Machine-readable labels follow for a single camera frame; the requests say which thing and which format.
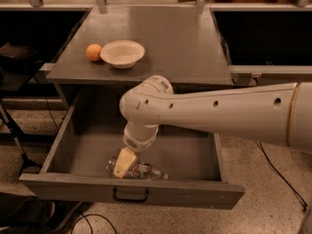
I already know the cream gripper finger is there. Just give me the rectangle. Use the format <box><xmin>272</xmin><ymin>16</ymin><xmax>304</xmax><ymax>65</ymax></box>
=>
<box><xmin>113</xmin><ymin>147</ymin><xmax>137</xmax><ymax>178</ymax></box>

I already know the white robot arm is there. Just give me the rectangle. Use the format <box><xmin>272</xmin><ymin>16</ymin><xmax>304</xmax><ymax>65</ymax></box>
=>
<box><xmin>119</xmin><ymin>76</ymin><xmax>312</xmax><ymax>153</ymax></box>

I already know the white bowl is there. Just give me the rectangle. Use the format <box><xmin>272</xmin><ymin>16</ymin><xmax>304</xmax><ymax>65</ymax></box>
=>
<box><xmin>100</xmin><ymin>40</ymin><xmax>145</xmax><ymax>69</ymax></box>

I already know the clear plastic water bottle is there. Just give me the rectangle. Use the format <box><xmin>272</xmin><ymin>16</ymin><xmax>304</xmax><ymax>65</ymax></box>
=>
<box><xmin>105</xmin><ymin>156</ymin><xmax>169</xmax><ymax>180</ymax></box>

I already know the dark shoe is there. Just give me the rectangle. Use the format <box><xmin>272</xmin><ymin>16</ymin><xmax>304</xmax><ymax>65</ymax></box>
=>
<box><xmin>47</xmin><ymin>201</ymin><xmax>82</xmax><ymax>232</ymax></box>

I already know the orange fruit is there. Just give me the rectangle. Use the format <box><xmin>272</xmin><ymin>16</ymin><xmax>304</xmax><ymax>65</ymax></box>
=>
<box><xmin>86</xmin><ymin>44</ymin><xmax>101</xmax><ymax>61</ymax></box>

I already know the grey open drawer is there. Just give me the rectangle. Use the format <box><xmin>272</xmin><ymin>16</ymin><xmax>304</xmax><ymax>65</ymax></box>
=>
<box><xmin>20</xmin><ymin>86</ymin><xmax>245</xmax><ymax>210</ymax></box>

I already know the black drawer handle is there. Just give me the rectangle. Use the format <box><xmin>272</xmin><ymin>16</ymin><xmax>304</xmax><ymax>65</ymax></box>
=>
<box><xmin>112</xmin><ymin>188</ymin><xmax>149</xmax><ymax>204</ymax></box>

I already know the grey cabinet counter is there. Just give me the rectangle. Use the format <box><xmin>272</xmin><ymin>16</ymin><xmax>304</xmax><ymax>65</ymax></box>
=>
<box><xmin>46</xmin><ymin>5</ymin><xmax>234</xmax><ymax>122</ymax></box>

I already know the black floor cable right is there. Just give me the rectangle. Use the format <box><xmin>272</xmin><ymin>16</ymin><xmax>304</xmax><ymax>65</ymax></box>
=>
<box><xmin>256</xmin><ymin>141</ymin><xmax>309</xmax><ymax>212</ymax></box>

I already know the black floor cable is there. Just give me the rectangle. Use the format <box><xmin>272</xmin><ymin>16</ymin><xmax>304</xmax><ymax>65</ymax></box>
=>
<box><xmin>256</xmin><ymin>141</ymin><xmax>309</xmax><ymax>212</ymax></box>
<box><xmin>69</xmin><ymin>212</ymin><xmax>119</xmax><ymax>234</ymax></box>

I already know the black floor cable left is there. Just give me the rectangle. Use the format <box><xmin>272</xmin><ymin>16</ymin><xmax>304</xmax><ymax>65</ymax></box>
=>
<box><xmin>69</xmin><ymin>212</ymin><xmax>119</xmax><ymax>234</ymax></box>

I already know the black tripod stand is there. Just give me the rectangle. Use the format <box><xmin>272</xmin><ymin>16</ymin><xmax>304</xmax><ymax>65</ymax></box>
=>
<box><xmin>0</xmin><ymin>99</ymin><xmax>42</xmax><ymax>174</ymax></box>

